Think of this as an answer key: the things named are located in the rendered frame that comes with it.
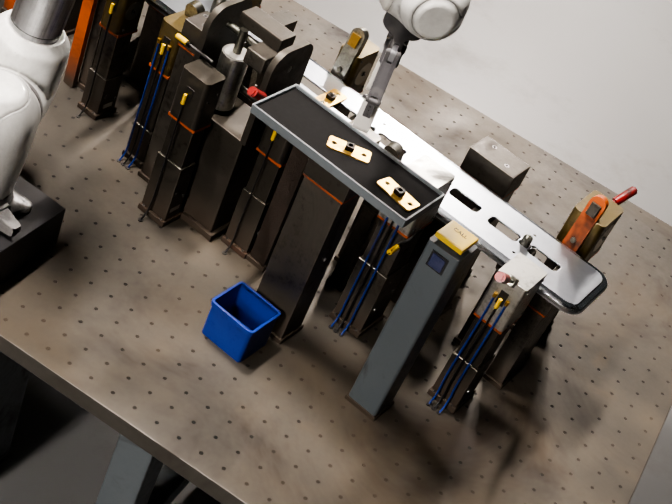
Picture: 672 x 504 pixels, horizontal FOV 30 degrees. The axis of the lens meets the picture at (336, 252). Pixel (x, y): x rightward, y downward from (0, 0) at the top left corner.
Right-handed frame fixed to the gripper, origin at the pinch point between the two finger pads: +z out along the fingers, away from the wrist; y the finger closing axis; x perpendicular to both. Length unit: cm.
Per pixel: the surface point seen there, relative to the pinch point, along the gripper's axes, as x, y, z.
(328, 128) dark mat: 5.0, 4.0, 10.5
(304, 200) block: 4.0, -2.8, 23.0
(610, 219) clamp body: -57, 29, 20
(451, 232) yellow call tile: -22.1, -11.7, 10.5
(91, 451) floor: 28, 8, 127
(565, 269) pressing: -50, 14, 26
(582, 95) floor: -90, 280, 127
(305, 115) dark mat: 9.9, 5.1, 10.6
